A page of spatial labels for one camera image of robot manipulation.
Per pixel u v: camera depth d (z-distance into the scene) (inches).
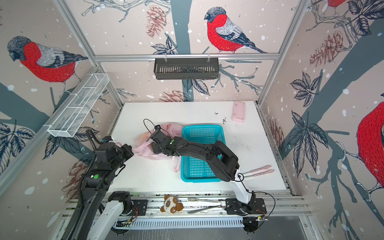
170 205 28.4
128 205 26.4
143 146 31.3
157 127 30.6
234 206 28.9
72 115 29.2
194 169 34.1
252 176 32.6
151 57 74.3
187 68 41.0
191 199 30.1
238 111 45.0
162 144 26.3
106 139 25.9
